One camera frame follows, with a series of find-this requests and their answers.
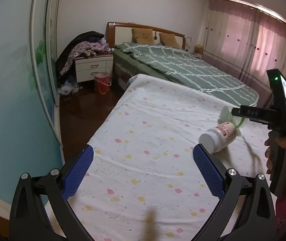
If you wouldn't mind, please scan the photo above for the white pill bottle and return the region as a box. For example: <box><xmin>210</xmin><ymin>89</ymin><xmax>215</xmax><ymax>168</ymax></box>
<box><xmin>198</xmin><ymin>122</ymin><xmax>236</xmax><ymax>154</ymax></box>

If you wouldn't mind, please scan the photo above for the clear green lidded jar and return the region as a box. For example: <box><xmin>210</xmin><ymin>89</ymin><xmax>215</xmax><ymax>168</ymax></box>
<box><xmin>218</xmin><ymin>106</ymin><xmax>246</xmax><ymax>130</ymax></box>

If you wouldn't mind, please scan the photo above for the white dotted table cloth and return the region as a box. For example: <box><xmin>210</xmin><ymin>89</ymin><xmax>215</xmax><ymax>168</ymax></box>
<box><xmin>45</xmin><ymin>73</ymin><xmax>279</xmax><ymax>241</ymax></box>

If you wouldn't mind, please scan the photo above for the sliding wardrobe door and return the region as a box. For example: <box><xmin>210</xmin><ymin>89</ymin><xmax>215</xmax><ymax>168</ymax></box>
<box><xmin>0</xmin><ymin>0</ymin><xmax>63</xmax><ymax>203</ymax></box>

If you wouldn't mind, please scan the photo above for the pink white curtain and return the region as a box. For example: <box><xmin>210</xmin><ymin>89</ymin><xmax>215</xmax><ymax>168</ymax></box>
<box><xmin>203</xmin><ymin>0</ymin><xmax>286</xmax><ymax>107</ymax></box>

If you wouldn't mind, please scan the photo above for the red bucket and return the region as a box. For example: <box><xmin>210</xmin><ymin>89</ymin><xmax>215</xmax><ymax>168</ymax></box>
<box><xmin>94</xmin><ymin>72</ymin><xmax>111</xmax><ymax>95</ymax></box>

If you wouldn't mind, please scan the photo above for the woven basket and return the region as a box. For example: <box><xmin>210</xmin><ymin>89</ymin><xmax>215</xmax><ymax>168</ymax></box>
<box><xmin>194</xmin><ymin>44</ymin><xmax>204</xmax><ymax>55</ymax></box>

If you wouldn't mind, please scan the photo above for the white nightstand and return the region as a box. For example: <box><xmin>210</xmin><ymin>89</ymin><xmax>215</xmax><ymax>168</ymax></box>
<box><xmin>74</xmin><ymin>54</ymin><xmax>114</xmax><ymax>83</ymax></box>

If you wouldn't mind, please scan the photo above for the green plaid bed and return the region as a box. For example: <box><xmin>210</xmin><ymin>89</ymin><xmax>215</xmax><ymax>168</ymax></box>
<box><xmin>114</xmin><ymin>42</ymin><xmax>259</xmax><ymax>107</ymax></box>

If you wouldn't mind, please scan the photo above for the clothes pile on nightstand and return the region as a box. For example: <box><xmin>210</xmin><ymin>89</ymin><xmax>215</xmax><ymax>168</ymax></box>
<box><xmin>55</xmin><ymin>31</ymin><xmax>109</xmax><ymax>88</ymax></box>

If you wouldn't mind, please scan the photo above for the right brown pillow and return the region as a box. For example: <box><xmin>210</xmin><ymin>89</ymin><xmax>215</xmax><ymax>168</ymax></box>
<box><xmin>159</xmin><ymin>33</ymin><xmax>181</xmax><ymax>48</ymax></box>

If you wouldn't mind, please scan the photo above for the brown pillow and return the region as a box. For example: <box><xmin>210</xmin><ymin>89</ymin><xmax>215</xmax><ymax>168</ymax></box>
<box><xmin>159</xmin><ymin>33</ymin><xmax>181</xmax><ymax>48</ymax></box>
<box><xmin>131</xmin><ymin>28</ymin><xmax>154</xmax><ymax>45</ymax></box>

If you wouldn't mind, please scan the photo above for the wooden headboard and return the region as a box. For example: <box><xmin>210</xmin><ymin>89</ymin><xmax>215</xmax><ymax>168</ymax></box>
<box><xmin>106</xmin><ymin>22</ymin><xmax>186</xmax><ymax>49</ymax></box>

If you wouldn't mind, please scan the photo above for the left brown pillow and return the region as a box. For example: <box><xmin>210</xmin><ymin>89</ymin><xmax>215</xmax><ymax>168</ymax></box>
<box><xmin>131</xmin><ymin>28</ymin><xmax>154</xmax><ymax>45</ymax></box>

